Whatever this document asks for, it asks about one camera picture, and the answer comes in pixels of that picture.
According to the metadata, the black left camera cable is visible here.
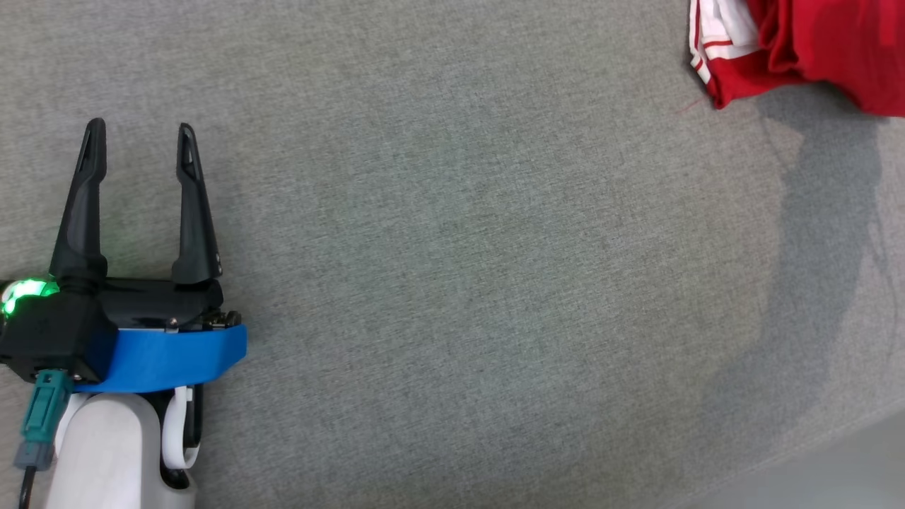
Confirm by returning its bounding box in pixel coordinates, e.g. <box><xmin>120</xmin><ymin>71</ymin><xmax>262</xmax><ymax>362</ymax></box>
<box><xmin>18</xmin><ymin>467</ymin><xmax>40</xmax><ymax>509</ymax></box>

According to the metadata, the teal left camera cable connector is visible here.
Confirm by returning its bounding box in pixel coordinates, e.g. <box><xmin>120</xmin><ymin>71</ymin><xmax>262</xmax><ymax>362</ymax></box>
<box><xmin>16</xmin><ymin>369</ymin><xmax>76</xmax><ymax>472</ymax></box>

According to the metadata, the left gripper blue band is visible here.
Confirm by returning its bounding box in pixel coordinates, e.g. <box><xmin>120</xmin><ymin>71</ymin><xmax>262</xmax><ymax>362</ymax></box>
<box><xmin>0</xmin><ymin>118</ymin><xmax>248</xmax><ymax>394</ymax></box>

